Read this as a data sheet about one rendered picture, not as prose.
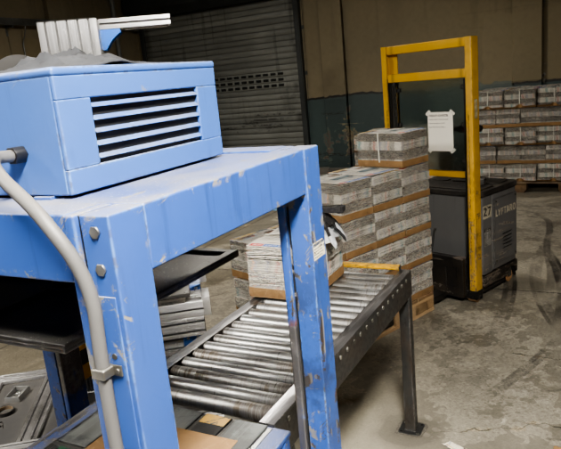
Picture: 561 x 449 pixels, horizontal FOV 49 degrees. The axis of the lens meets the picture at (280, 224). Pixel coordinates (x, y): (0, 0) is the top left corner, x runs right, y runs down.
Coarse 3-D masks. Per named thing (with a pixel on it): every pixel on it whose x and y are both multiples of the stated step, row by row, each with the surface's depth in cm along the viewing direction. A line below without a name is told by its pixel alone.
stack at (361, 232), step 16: (400, 208) 398; (352, 224) 367; (368, 224) 378; (384, 224) 388; (400, 224) 399; (240, 240) 348; (352, 240) 369; (368, 240) 379; (400, 240) 401; (240, 256) 348; (368, 256) 380; (384, 256) 392; (400, 256) 403; (368, 272) 382; (384, 272) 392; (240, 288) 354; (240, 304) 357; (384, 336) 400
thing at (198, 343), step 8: (248, 304) 255; (256, 304) 255; (240, 312) 247; (224, 320) 240; (232, 320) 240; (216, 328) 233; (200, 336) 227; (208, 336) 226; (192, 344) 221; (200, 344) 220; (184, 352) 215; (192, 352) 216; (168, 360) 210; (176, 360) 209; (168, 368) 204
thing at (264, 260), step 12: (264, 240) 262; (276, 240) 261; (252, 252) 255; (264, 252) 253; (276, 252) 250; (252, 264) 258; (264, 264) 255; (276, 264) 252; (252, 276) 259; (264, 276) 256; (276, 276) 254; (264, 288) 258; (276, 288) 255
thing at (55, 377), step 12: (48, 360) 188; (60, 360) 185; (72, 360) 189; (48, 372) 189; (60, 372) 186; (72, 372) 189; (60, 384) 188; (72, 384) 189; (84, 384) 193; (60, 396) 190; (72, 396) 189; (84, 396) 193; (60, 408) 191; (72, 408) 189; (84, 408) 193; (60, 420) 193
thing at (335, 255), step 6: (336, 240) 270; (342, 240) 277; (330, 246) 264; (342, 246) 277; (330, 252) 266; (336, 252) 271; (330, 258) 266; (336, 258) 272; (330, 264) 267; (336, 264) 273; (342, 264) 279; (330, 270) 267; (336, 270) 272
